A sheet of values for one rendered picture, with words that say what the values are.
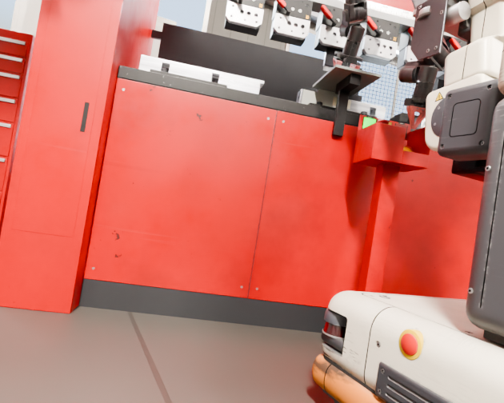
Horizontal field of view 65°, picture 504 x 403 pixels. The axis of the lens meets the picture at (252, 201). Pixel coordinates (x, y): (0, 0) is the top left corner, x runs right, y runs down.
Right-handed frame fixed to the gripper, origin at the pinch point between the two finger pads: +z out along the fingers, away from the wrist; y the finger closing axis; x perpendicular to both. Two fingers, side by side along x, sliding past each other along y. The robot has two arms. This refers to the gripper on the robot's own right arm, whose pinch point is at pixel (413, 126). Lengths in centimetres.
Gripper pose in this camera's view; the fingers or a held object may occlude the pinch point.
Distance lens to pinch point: 148.9
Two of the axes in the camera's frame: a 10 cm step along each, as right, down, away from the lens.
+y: -0.9, -2.5, 9.7
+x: -9.8, -1.5, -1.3
